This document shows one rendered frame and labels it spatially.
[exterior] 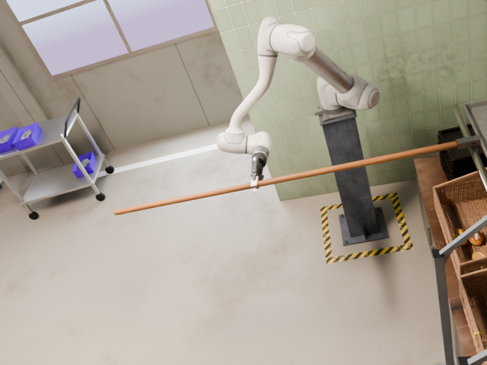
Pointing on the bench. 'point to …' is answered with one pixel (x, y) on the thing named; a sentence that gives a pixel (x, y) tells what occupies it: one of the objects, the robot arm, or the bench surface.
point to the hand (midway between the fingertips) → (255, 184)
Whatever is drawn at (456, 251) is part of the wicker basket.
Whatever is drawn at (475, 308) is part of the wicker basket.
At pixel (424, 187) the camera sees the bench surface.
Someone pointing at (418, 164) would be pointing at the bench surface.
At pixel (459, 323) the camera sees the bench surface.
